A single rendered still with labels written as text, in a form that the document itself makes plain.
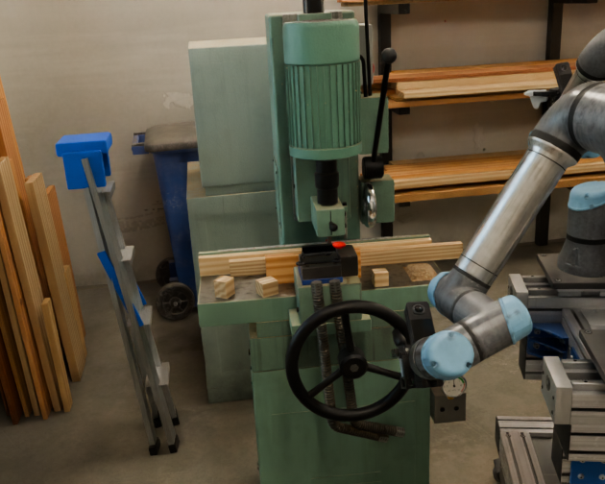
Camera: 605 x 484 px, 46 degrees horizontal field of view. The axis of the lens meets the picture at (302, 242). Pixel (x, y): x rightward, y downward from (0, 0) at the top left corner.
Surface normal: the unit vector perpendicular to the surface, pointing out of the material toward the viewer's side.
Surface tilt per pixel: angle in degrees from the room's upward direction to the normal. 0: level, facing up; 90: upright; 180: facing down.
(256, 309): 90
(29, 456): 0
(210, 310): 90
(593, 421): 90
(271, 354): 90
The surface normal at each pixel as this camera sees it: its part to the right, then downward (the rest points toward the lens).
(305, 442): 0.09, 0.32
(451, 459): -0.05, -0.94
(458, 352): 0.05, -0.20
